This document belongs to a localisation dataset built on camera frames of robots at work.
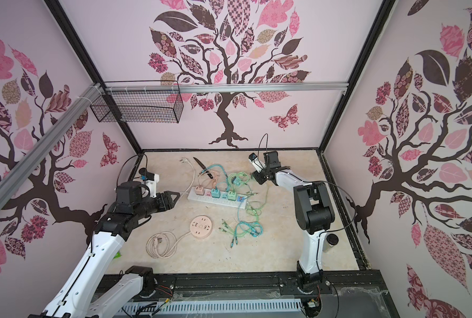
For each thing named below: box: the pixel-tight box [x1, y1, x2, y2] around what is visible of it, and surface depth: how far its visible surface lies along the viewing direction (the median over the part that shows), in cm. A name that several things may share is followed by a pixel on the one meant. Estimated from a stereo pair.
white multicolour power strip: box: [187, 187, 249, 209], surface depth 97 cm
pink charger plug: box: [194, 184, 205, 196], surface depth 97 cm
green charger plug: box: [227, 188, 237, 201], surface depth 94 cm
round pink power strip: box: [189, 215, 213, 240], surface depth 89 cm
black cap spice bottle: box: [138, 167, 148, 181], surface depth 100 cm
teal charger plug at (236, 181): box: [231, 176, 242, 187], surface depth 105 cm
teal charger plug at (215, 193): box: [211, 186, 221, 199], surface depth 96 cm
